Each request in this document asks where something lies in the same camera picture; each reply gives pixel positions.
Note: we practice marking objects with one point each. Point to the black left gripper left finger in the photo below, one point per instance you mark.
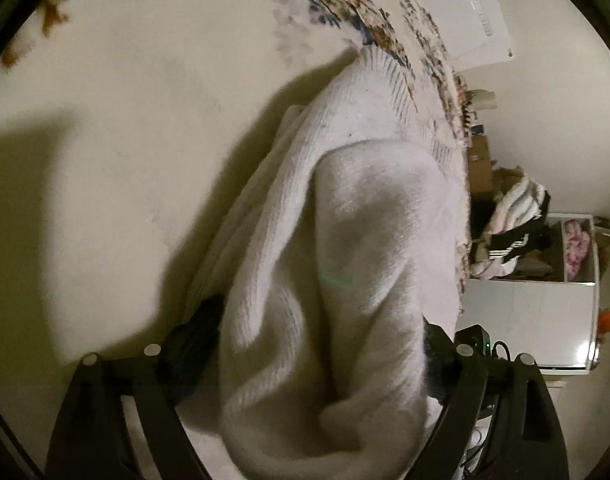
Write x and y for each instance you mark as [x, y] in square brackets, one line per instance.
[91, 440]

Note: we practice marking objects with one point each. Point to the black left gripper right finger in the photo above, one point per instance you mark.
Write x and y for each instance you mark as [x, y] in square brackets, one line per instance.
[497, 418]

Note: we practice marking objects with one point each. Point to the striped folded clothes pile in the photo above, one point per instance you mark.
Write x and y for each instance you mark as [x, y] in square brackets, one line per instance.
[521, 206]

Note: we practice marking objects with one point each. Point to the white storage cabinet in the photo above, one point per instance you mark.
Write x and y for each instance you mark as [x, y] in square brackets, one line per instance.
[553, 319]

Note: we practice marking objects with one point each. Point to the pink floral cloth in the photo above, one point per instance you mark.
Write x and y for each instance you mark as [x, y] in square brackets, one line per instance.
[577, 242]

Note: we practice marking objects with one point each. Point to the brown cardboard box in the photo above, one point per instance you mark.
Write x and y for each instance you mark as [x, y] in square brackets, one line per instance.
[481, 179]

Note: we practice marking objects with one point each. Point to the cream floral fleece blanket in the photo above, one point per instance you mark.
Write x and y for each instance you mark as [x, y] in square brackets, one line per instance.
[127, 128]

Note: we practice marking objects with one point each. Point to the white wall air conditioner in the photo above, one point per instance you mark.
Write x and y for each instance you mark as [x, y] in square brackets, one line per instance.
[474, 31]

